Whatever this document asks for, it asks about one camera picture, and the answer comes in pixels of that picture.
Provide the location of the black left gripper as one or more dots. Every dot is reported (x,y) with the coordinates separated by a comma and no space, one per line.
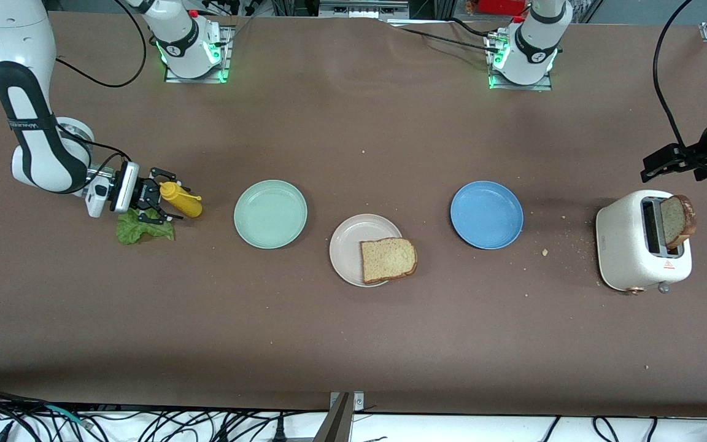
(695,153)

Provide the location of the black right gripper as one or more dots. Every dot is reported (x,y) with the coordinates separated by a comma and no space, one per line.
(143,194)

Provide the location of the yellow mustard squeeze bottle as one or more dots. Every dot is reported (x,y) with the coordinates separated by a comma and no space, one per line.
(189,207)

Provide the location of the green lettuce leaf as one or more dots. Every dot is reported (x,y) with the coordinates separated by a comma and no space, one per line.
(132,234)

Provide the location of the brown bread slice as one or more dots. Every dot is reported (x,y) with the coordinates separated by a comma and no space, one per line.
(676,221)
(387,261)

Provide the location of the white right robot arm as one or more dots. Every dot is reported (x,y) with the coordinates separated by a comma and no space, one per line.
(28,73)

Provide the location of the mint green plate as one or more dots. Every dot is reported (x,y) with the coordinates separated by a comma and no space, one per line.
(270,215)

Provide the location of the blue plate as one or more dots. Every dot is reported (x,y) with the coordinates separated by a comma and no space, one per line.
(486,215)

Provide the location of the beige plate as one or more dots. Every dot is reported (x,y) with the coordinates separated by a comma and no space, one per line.
(347,245)

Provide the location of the white toaster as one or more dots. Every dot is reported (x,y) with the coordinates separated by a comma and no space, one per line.
(620,245)

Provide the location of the red box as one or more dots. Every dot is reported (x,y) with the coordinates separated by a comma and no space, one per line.
(501,6)

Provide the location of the grey metal box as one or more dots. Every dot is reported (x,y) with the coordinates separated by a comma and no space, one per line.
(363,9)

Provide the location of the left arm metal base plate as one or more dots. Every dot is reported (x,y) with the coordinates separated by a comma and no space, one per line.
(544,87)

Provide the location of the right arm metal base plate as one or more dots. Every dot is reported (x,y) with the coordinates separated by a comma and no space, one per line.
(226,55)

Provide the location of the aluminium profile bracket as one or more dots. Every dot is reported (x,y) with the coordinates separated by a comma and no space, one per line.
(341,423)

